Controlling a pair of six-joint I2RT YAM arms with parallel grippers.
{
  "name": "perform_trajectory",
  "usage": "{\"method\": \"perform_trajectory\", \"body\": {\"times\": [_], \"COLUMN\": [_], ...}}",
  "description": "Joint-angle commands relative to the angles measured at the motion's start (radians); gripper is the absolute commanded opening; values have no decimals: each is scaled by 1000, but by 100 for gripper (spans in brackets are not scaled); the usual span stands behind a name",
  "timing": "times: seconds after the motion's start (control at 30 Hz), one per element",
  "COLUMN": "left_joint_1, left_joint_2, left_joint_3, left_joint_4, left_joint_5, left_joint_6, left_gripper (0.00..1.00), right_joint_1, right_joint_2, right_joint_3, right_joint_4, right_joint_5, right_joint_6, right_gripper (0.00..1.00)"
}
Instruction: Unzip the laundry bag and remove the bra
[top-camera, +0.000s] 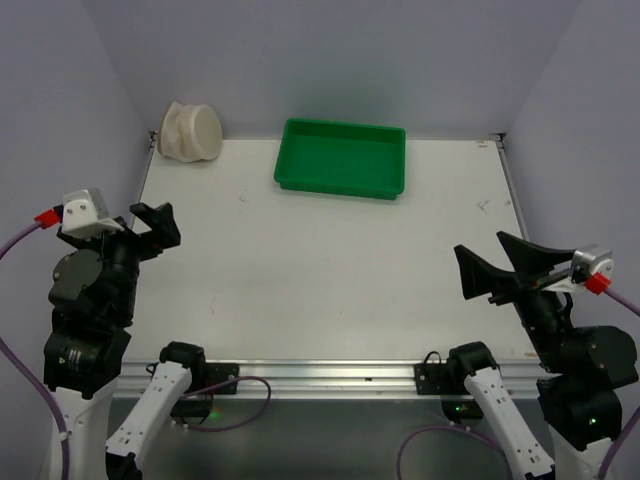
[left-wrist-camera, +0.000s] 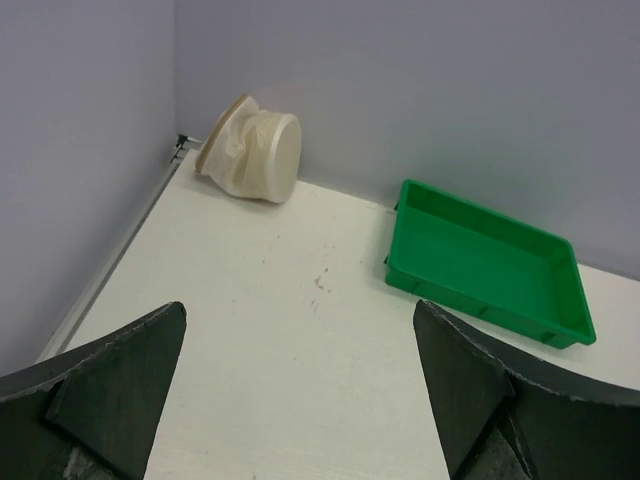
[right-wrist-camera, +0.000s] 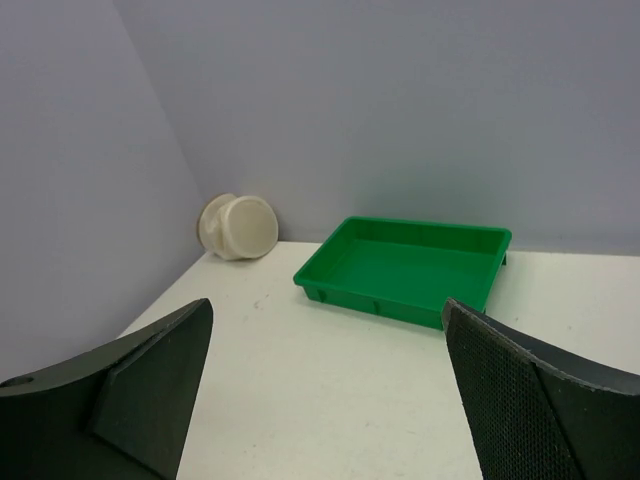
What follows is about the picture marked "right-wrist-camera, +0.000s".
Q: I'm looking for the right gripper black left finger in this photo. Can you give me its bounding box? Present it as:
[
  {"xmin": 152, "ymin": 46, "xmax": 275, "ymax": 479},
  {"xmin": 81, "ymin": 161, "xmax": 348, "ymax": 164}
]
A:
[{"xmin": 1, "ymin": 299, "xmax": 214, "ymax": 479}]

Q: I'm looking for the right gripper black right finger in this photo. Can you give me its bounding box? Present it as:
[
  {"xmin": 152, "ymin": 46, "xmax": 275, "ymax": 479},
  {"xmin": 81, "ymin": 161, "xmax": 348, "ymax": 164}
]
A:
[{"xmin": 442, "ymin": 299, "xmax": 639, "ymax": 479}]

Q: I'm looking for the green plastic tray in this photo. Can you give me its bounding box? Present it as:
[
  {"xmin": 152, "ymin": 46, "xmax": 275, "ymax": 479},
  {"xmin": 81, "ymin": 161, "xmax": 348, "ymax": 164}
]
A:
[{"xmin": 293, "ymin": 216, "xmax": 512, "ymax": 329}]

